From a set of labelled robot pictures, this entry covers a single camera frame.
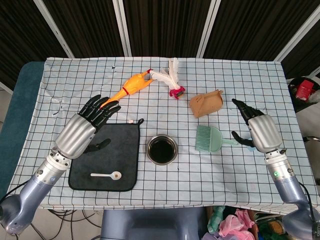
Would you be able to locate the white plastic spoon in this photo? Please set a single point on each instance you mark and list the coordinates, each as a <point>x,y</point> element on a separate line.
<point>116,175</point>

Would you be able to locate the brown paper takeaway box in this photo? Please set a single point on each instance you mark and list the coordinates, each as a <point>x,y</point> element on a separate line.
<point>205,105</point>

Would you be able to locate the mint green hand brush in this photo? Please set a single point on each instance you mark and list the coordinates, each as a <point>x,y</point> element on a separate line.
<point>212,140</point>

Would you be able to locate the red carton box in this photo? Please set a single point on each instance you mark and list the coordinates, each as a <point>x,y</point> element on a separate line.
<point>305,90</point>

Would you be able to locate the metal bowl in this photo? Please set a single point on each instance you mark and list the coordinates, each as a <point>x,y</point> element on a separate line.
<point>162,150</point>

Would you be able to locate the yellow rubber chicken toy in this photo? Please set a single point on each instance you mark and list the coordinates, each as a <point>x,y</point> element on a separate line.
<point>135,85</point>

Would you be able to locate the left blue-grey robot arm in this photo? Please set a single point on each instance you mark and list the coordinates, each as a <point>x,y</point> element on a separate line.
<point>27,195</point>

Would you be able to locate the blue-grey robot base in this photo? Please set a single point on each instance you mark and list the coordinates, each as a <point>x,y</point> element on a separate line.
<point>150,225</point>

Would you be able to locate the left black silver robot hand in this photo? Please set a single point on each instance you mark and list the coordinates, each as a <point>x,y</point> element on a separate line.
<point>75,135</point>

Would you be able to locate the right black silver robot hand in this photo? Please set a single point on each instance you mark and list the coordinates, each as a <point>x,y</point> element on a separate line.
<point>265,132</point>

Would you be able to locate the black waste bin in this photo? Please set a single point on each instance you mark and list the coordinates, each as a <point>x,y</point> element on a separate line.
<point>292,100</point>

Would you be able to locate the pink plastic bag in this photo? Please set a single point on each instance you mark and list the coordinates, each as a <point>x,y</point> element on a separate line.
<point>232,225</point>

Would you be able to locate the dark grey towel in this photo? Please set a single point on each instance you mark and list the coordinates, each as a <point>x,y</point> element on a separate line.
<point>112,155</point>

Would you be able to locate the white black checkered tablecloth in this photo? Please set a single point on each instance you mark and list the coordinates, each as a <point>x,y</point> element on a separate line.
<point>225,175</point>

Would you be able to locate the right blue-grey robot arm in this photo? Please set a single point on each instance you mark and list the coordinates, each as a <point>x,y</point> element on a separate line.
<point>287,187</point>

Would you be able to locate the green plastic bag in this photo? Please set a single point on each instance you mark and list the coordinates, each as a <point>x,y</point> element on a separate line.
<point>215,220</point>

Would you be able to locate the white feather shuttlecock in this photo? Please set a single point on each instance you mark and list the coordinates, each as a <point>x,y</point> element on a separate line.
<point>178,93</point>

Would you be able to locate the white partition frame post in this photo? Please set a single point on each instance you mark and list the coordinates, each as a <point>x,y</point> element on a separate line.
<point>208,27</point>
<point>53,27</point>
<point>122,27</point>
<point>297,37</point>

